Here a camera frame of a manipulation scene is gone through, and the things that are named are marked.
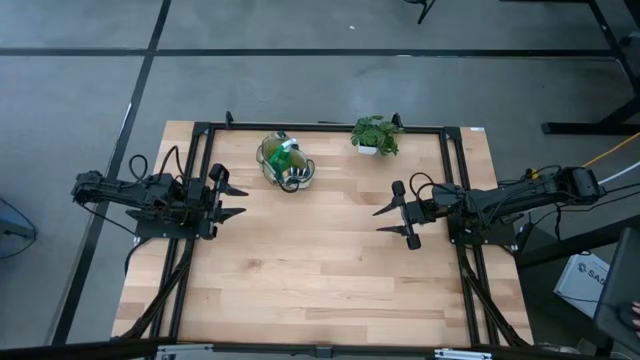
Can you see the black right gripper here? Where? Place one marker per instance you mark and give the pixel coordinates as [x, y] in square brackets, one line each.
[417, 212]

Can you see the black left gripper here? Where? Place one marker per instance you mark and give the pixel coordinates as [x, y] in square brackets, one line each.
[200, 200]

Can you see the green plastic spray bottle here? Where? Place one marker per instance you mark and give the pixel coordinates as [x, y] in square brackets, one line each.
[281, 160]

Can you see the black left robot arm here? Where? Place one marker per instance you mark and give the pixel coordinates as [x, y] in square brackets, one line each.
[125, 192]

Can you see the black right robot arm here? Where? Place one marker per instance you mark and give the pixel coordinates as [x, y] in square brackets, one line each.
[525, 192]

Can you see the cream canvas gardening bag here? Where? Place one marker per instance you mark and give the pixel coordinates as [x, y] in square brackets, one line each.
[272, 150]

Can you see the green plant in white pot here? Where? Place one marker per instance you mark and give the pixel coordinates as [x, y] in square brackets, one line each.
[375, 135]

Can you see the black desk beam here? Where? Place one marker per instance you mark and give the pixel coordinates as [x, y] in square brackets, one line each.
[575, 242]

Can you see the black rig crossbar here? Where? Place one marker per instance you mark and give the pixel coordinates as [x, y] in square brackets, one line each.
[100, 347]

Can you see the white cardboard box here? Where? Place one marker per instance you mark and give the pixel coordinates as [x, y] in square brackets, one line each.
[580, 282]

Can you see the black chair base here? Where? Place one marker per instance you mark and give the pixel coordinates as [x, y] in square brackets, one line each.
[422, 7]

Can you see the blue floor item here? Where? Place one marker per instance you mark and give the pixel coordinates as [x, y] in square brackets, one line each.
[12, 230]

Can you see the dark monitor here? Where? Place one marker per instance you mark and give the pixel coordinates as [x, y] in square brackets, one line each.
[620, 290]

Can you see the person's hand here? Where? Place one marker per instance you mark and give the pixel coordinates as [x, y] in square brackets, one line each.
[636, 315]

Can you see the black aluminium table frame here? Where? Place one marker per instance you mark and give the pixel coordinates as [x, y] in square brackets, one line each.
[300, 127]

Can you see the silver metal bracket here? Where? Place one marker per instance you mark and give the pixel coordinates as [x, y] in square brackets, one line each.
[185, 352]
[462, 355]

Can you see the black desk frame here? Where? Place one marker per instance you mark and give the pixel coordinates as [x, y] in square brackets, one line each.
[615, 65]

